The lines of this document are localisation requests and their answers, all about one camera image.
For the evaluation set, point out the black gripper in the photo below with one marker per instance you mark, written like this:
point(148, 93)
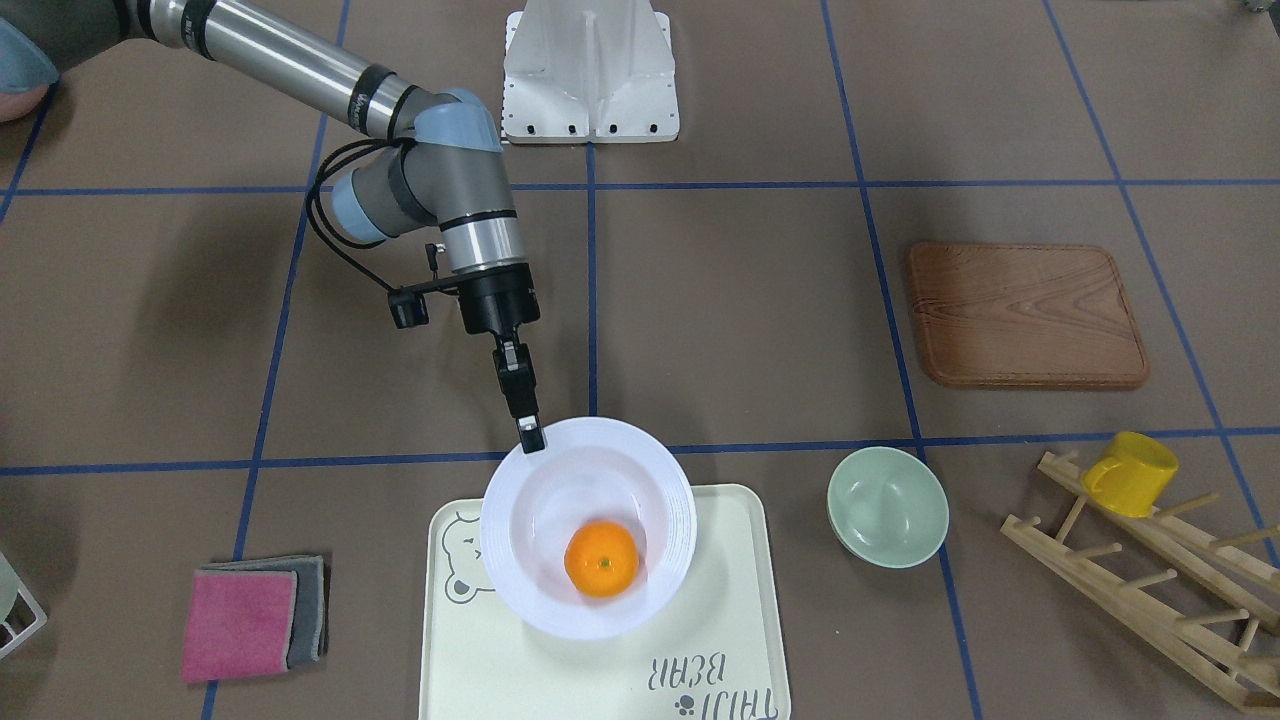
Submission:
point(499, 300)

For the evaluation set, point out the white plate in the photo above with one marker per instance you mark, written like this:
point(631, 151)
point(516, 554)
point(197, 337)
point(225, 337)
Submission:
point(593, 468)

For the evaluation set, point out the orange fruit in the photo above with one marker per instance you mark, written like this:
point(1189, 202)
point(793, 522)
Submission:
point(602, 559)

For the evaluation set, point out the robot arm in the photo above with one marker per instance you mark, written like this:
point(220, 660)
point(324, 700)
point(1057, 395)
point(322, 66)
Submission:
point(419, 201)

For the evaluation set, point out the cream bear tray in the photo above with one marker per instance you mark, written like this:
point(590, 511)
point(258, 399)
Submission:
point(715, 652)

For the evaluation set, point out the pink and grey cloth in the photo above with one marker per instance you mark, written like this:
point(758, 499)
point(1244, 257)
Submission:
point(254, 617)

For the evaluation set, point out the green bowl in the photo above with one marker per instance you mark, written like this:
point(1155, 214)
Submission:
point(886, 507)

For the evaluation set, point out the wooden cutting board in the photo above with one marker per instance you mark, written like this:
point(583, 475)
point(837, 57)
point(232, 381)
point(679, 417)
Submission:
point(1024, 316)

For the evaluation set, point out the white cup rack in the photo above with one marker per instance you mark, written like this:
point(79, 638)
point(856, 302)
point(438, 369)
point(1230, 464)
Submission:
point(21, 614)

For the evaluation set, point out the pink bowl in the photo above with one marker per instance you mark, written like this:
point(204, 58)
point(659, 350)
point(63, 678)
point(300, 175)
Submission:
point(20, 104)

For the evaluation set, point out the yellow mug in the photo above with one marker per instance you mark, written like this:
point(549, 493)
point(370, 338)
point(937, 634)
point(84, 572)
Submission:
point(1131, 474)

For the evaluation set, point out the wooden mug rack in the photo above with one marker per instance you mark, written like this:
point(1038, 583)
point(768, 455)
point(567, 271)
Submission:
point(1204, 602)

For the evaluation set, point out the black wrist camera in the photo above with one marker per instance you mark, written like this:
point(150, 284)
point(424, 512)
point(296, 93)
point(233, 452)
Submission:
point(408, 308)

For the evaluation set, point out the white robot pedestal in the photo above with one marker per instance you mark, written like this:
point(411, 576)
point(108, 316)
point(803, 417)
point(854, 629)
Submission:
point(589, 72)

